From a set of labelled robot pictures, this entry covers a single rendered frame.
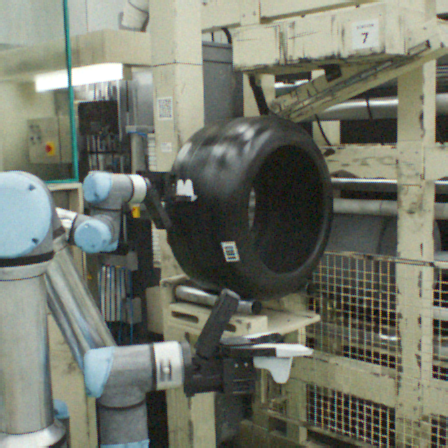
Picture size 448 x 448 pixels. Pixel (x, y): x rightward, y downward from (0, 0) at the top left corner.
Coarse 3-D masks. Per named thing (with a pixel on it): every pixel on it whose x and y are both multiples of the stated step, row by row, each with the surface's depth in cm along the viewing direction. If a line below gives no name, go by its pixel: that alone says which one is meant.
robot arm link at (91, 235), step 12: (60, 216) 147; (72, 216) 148; (84, 216) 149; (96, 216) 154; (72, 228) 147; (84, 228) 145; (96, 228) 145; (108, 228) 149; (72, 240) 148; (84, 240) 145; (96, 240) 145; (108, 240) 148; (96, 252) 146
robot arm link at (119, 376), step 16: (96, 352) 101; (112, 352) 100; (128, 352) 101; (144, 352) 101; (96, 368) 99; (112, 368) 99; (128, 368) 99; (144, 368) 100; (96, 384) 98; (112, 384) 99; (128, 384) 99; (144, 384) 100; (112, 400) 100; (128, 400) 100
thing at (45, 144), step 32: (0, 0) 198; (32, 0) 206; (64, 0) 214; (0, 32) 199; (32, 32) 207; (64, 32) 215; (0, 64) 200; (32, 64) 208; (64, 64) 216; (0, 96) 200; (32, 96) 208; (64, 96) 217; (0, 128) 201; (32, 128) 209; (64, 128) 218; (0, 160) 202; (32, 160) 210; (64, 160) 219
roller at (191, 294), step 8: (176, 288) 214; (184, 288) 212; (192, 288) 210; (176, 296) 214; (184, 296) 211; (192, 296) 208; (200, 296) 206; (208, 296) 203; (216, 296) 202; (208, 304) 204; (240, 304) 194; (248, 304) 192; (256, 304) 192; (248, 312) 193; (256, 312) 192
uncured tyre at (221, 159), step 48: (192, 144) 195; (240, 144) 184; (288, 144) 197; (240, 192) 181; (288, 192) 231; (192, 240) 188; (240, 240) 182; (288, 240) 228; (240, 288) 190; (288, 288) 201
